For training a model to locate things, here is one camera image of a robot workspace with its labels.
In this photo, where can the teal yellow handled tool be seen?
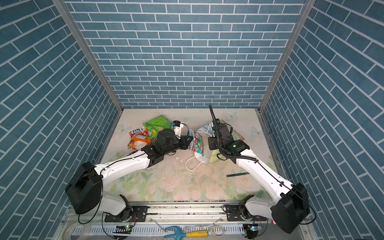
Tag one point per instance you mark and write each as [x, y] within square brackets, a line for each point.
[178, 233]

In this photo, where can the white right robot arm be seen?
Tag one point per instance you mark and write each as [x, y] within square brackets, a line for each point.
[289, 205]

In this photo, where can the green chips bag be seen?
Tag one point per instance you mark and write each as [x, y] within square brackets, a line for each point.
[156, 125]

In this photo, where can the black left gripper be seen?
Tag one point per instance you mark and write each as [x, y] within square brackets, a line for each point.
[185, 143]

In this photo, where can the aluminium corner post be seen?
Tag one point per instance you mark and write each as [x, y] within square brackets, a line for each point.
[304, 14]
[78, 36]

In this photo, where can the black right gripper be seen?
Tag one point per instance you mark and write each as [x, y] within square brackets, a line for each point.
[211, 145]

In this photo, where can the aluminium corner post right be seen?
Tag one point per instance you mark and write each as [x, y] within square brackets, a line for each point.
[304, 14]

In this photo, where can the orange Fox's fruits candy bag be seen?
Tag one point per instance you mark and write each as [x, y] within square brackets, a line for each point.
[140, 133]

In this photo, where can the floral paper gift bag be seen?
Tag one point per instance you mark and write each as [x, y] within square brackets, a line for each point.
[209, 156]

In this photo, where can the aluminium corner post left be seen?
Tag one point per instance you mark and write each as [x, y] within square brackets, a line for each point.
[78, 36]

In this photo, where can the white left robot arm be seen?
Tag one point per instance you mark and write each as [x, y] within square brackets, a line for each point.
[86, 188]

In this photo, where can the teal handled fork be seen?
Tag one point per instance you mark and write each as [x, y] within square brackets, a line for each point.
[237, 174]

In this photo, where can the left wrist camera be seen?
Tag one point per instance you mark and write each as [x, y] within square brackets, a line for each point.
[176, 124]

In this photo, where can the clear tape roll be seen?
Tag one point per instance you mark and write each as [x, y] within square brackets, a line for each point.
[77, 232]

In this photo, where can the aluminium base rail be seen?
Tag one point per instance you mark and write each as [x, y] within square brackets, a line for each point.
[150, 221]

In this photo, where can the teal Fox's mint candy bag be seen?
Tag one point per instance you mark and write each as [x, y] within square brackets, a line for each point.
[197, 144]

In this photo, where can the orange clear snack bag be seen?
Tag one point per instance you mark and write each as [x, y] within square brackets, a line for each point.
[138, 142]

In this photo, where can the rubber band loop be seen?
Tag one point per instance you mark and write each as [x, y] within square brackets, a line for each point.
[216, 231]

